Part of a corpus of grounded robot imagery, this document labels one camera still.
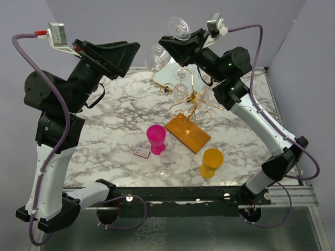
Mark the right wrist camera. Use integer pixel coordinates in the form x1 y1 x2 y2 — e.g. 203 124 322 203
203 13 228 49

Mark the gold wire wine glass rack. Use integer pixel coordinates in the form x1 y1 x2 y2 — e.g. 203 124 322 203
160 70 225 124

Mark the small clear stemmed glass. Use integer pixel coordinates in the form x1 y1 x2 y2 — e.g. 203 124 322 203
160 150 174 179

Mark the wooden rack base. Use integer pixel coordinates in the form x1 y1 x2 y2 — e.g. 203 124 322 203
165 112 211 154

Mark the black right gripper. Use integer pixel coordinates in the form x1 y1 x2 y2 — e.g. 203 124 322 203
159 29 226 84

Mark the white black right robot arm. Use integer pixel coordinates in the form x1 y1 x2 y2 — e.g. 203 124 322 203
159 29 308 204

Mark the hanging clear glass on rack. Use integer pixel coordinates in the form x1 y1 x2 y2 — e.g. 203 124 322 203
200 73 213 86

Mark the pink plastic goblet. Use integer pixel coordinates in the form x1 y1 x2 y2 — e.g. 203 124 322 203
146 124 166 155

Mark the yellow plastic goblet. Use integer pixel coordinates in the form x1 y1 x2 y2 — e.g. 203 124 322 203
199 148 224 179

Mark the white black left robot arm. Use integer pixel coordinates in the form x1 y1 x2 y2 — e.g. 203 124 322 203
16 40 140 234

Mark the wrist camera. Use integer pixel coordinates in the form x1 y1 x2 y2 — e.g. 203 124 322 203
203 13 228 49
34 22 81 58

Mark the gold framed whiteboard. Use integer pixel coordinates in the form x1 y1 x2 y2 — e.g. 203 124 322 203
152 59 211 92

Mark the black mounting rail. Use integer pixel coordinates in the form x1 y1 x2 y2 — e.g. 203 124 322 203
93 186 271 218

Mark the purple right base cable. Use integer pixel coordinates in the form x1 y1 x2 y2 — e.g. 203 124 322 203
239 181 293 227

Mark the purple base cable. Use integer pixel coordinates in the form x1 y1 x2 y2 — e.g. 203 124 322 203
96 195 147 231
239 181 293 227

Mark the clear round wine glass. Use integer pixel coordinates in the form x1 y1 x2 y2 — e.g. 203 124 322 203
173 68 191 104

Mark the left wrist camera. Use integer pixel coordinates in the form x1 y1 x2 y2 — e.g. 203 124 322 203
34 22 81 58

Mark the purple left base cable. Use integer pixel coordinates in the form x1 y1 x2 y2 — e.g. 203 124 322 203
96 195 147 231

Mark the small red white box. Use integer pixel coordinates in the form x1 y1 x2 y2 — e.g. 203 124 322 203
133 147 150 158

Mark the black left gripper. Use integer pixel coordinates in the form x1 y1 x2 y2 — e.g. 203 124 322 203
66 38 140 112

